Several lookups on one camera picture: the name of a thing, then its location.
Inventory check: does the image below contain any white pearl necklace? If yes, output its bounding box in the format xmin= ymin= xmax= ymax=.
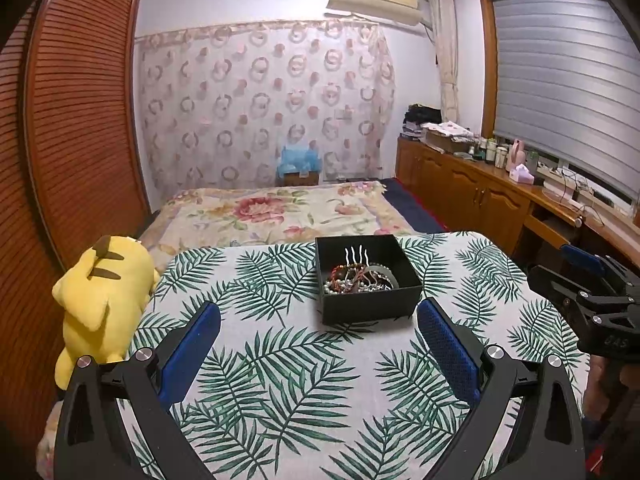
xmin=324 ymin=279 xmax=396 ymax=297

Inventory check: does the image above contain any white power strip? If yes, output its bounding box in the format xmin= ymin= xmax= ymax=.
xmin=535 ymin=165 xmax=583 ymax=193

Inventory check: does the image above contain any wooden window frame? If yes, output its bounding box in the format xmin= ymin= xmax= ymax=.
xmin=477 ymin=0 xmax=640 ymax=231

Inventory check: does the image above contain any cream curtain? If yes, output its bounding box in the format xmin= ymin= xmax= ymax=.
xmin=427 ymin=0 xmax=461 ymax=126

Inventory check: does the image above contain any cardboard box with floral cloth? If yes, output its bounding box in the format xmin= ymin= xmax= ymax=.
xmin=420 ymin=121 xmax=476 ymax=155

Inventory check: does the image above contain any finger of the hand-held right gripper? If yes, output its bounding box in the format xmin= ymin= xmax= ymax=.
xmin=529 ymin=265 xmax=627 ymax=332
xmin=560 ymin=244 xmax=640 ymax=302

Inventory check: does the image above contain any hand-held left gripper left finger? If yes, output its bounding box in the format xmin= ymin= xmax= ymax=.
xmin=54 ymin=301 xmax=222 ymax=480

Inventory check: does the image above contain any ring pattern sheer curtain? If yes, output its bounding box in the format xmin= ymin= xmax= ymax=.
xmin=136 ymin=19 xmax=396 ymax=201

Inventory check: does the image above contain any long wooden cabinet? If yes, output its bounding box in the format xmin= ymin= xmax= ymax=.
xmin=395 ymin=136 xmax=640 ymax=281

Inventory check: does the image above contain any wooden slatted wardrobe door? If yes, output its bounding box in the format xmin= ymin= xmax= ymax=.
xmin=0 ymin=0 xmax=151 ymax=461

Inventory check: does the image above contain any brown wooden bead bracelet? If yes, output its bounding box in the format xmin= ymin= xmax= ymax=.
xmin=340 ymin=272 xmax=371 ymax=293

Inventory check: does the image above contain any black jewelry box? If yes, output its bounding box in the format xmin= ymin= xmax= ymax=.
xmin=314 ymin=233 xmax=423 ymax=326

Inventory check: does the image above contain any navy blue bed sheet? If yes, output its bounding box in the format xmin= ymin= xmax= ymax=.
xmin=382 ymin=177 xmax=448 ymax=235

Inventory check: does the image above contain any yellow plush toy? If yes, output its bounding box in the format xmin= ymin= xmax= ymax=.
xmin=52 ymin=234 xmax=161 ymax=391

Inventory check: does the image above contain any person's right forearm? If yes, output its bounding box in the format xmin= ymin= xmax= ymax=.
xmin=582 ymin=355 xmax=626 ymax=423

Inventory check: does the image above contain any cluster of cosmetic bottles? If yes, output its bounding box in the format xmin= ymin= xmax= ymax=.
xmin=467 ymin=135 xmax=511 ymax=167

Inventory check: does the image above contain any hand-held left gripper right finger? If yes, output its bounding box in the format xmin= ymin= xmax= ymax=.
xmin=416 ymin=297 xmax=586 ymax=480

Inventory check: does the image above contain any leaf print cloth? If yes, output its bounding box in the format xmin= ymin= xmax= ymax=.
xmin=127 ymin=231 xmax=593 ymax=480

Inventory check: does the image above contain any floral blanket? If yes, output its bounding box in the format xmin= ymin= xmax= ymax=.
xmin=137 ymin=180 xmax=418 ymax=261

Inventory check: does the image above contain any pile of dark clothes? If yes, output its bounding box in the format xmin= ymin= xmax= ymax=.
xmin=402 ymin=104 xmax=442 ymax=140

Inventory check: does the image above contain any grey window blind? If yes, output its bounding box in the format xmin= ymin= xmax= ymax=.
xmin=492 ymin=0 xmax=640 ymax=211

